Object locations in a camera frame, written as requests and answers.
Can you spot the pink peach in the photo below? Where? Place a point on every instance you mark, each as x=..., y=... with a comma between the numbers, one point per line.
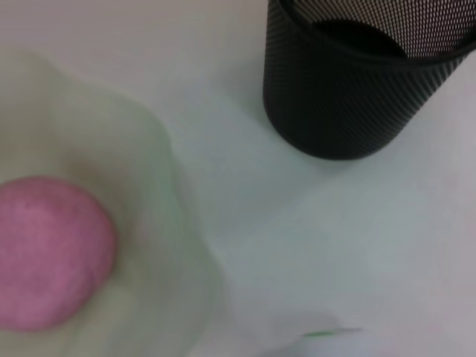
x=48, y=253

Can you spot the pale green glass fruit plate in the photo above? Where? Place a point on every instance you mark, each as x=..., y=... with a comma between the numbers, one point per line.
x=148, y=208

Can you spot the black mesh pen cup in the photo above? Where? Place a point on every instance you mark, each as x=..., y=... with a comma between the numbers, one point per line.
x=334, y=104

